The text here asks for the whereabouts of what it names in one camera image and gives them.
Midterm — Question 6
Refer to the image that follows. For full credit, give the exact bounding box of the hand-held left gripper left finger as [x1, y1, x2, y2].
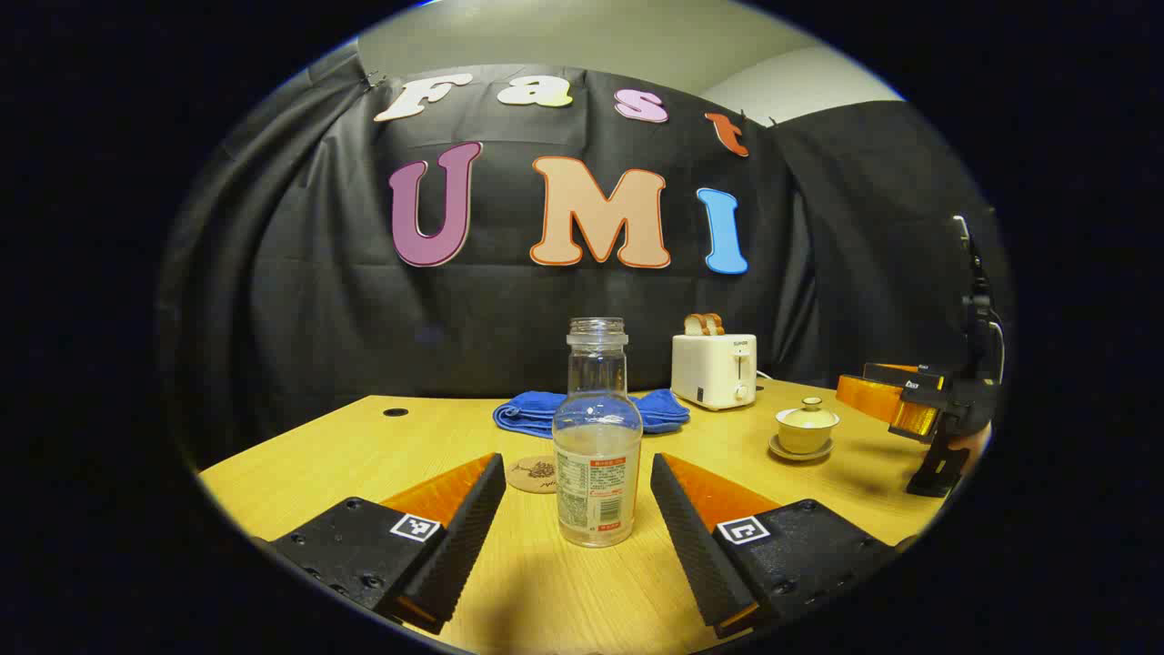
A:
[250, 452, 507, 635]

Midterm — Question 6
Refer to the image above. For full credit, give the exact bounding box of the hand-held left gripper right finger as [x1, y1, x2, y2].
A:
[649, 452, 910, 638]

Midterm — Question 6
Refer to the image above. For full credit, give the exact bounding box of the round cork coaster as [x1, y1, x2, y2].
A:
[507, 456, 558, 495]

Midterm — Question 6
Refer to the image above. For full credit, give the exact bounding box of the clear plastic water bottle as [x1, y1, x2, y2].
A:
[552, 317, 644, 549]

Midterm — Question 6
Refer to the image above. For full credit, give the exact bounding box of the beige teacup saucer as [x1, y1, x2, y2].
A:
[768, 433, 835, 462]

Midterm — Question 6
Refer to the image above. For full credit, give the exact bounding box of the blue towel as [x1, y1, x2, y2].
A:
[493, 388, 691, 439]

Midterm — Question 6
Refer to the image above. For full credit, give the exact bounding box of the white toaster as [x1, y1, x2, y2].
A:
[671, 333, 758, 412]

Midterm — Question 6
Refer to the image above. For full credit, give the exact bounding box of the black backdrop cloth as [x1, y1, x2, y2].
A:
[159, 41, 1015, 474]

